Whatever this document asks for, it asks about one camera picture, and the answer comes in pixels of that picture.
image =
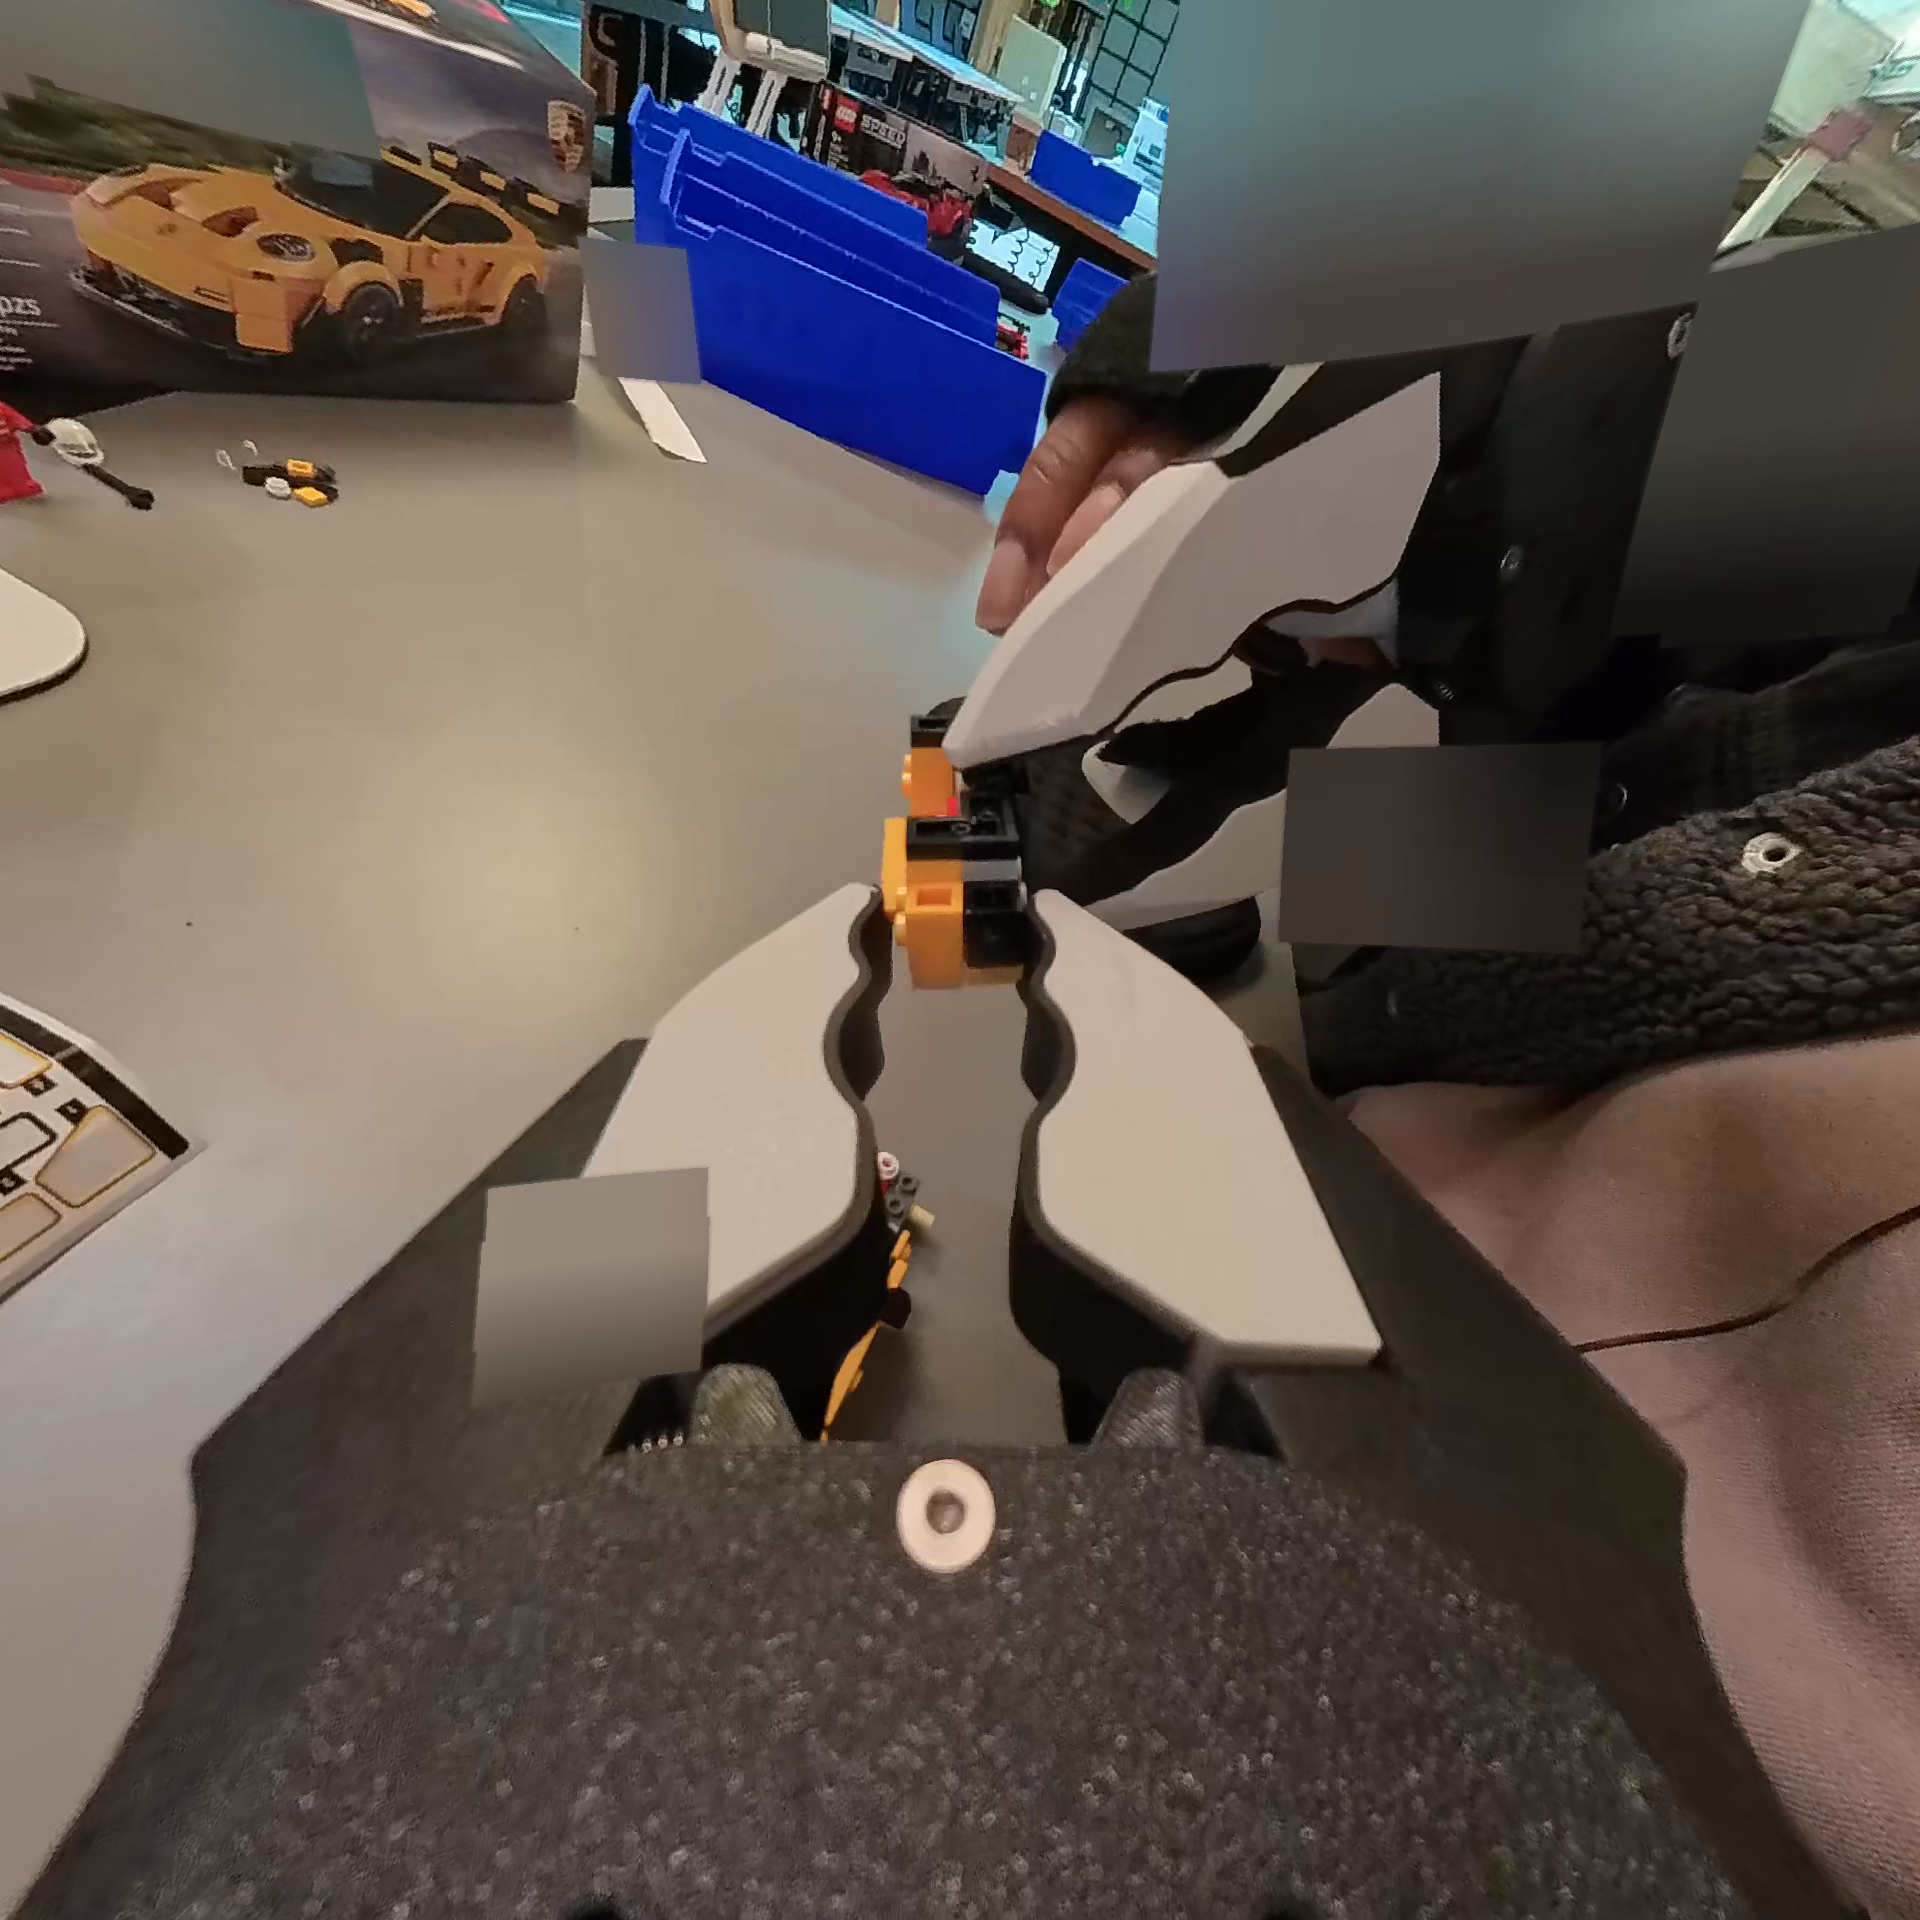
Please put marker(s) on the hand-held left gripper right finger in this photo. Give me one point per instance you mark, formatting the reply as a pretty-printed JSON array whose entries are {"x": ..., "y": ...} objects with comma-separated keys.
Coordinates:
[{"x": 1185, "y": 1171}]

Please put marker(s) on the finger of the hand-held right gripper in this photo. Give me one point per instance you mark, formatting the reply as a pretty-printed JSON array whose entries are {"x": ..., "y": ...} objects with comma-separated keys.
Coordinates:
[
  {"x": 1201, "y": 571},
  {"x": 1230, "y": 840}
]

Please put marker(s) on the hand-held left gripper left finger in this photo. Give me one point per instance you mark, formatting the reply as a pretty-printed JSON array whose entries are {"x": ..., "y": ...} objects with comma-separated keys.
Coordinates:
[{"x": 750, "y": 1080}]

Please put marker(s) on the yellow lego bumper section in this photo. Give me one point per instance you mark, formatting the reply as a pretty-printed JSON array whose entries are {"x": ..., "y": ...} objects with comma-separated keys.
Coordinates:
[{"x": 932, "y": 932}]

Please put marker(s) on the yellow lego car body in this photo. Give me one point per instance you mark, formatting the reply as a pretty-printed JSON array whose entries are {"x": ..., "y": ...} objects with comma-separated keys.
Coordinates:
[{"x": 862, "y": 1358}]

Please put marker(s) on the person's right forearm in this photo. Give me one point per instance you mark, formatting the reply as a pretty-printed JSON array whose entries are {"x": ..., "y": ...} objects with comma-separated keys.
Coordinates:
[{"x": 1126, "y": 359}]

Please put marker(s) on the dark lego box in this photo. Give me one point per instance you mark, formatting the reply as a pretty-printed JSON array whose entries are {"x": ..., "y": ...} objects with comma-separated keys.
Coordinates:
[{"x": 885, "y": 143}]

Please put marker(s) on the lego sticker sheet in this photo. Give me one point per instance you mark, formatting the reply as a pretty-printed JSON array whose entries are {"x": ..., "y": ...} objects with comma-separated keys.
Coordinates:
[{"x": 77, "y": 1171}]

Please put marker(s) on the pile of tiny lego pieces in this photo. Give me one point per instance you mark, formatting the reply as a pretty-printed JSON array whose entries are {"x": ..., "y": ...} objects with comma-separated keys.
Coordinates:
[{"x": 301, "y": 484}]

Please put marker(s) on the white lego helmet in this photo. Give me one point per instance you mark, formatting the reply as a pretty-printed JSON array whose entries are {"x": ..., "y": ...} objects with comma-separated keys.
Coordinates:
[{"x": 71, "y": 440}]

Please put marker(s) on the lego set box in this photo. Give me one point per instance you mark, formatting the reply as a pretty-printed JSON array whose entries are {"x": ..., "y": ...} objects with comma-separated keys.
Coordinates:
[{"x": 301, "y": 255}]

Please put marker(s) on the red lego minifigure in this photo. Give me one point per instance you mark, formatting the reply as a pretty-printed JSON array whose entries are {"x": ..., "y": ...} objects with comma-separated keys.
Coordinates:
[{"x": 15, "y": 466}]

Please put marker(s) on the person's right hand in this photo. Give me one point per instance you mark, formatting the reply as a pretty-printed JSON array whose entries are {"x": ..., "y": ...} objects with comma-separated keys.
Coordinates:
[{"x": 1050, "y": 494}]

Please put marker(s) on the black mesh wrist rest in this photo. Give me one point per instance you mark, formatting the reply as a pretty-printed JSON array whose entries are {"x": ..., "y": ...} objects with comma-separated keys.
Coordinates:
[{"x": 1079, "y": 856}]

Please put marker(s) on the single blue bin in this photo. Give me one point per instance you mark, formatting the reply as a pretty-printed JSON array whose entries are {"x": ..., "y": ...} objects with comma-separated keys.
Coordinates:
[{"x": 1096, "y": 182}]

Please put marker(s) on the stack of blue bins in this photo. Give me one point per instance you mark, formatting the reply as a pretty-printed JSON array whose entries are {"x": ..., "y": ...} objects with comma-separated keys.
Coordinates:
[{"x": 839, "y": 346}]

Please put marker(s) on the dark fleece jacket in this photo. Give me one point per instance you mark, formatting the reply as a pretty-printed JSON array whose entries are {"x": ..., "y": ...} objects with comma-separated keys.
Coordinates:
[{"x": 1725, "y": 932}]

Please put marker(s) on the white paper strip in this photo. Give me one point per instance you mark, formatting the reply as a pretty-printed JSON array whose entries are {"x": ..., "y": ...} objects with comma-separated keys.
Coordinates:
[{"x": 662, "y": 421}]

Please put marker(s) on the white book stand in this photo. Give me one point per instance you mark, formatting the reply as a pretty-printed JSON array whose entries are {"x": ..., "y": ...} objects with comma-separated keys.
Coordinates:
[{"x": 30, "y": 639}]

